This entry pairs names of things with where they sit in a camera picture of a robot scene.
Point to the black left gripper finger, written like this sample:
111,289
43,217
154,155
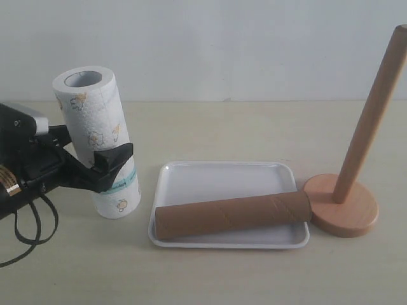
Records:
59,137
101,175

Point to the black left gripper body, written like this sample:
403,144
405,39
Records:
28,167

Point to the printed white paper towel roll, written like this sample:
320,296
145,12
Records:
90,103

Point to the brown cardboard tube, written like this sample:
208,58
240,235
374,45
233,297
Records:
208,217

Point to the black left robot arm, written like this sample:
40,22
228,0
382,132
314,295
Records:
34,160

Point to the wooden paper towel holder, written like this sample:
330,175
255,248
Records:
342,206

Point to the white rectangular plastic tray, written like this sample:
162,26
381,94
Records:
181,182

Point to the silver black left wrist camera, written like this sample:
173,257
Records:
22,121

